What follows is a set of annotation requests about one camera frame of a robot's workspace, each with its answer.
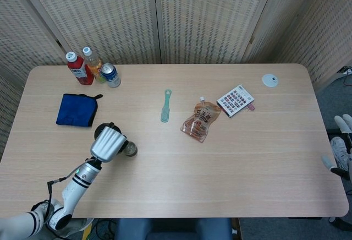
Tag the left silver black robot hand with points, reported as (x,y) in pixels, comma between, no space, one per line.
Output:
(107,143)

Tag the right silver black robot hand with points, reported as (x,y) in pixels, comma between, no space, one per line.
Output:
(349,165)

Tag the black teapot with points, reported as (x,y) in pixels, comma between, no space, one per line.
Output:
(99,132)

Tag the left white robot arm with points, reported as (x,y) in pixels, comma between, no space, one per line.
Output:
(77,187)

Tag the white sneaker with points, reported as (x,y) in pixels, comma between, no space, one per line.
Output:
(338,152)

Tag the dark green teacup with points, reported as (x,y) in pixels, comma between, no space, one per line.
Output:
(133,150)

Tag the blue folded cloth pouch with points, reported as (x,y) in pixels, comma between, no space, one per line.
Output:
(74,110)

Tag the blue white drink can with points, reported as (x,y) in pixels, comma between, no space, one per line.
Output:
(111,77)

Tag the green plastic scoop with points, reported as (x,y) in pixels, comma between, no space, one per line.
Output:
(165,110)

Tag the red juice bottle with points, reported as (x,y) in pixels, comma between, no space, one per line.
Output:
(79,72)

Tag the orange drink bottle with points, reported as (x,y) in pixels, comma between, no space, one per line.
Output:
(94,68)

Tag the grey bag under table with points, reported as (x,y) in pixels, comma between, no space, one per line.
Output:
(82,227)

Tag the orange spout pouch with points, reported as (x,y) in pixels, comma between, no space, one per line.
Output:
(199,121)

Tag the blue grey seat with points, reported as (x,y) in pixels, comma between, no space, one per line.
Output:
(170,230)

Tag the pink binder clip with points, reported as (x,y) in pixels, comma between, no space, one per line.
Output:
(251,108)

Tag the white round table cap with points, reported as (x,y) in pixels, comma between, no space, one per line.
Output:
(269,80)

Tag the box with coloured squares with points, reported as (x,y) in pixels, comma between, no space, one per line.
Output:
(235,101)

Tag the woven folding screen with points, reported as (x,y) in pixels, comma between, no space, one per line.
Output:
(192,17)

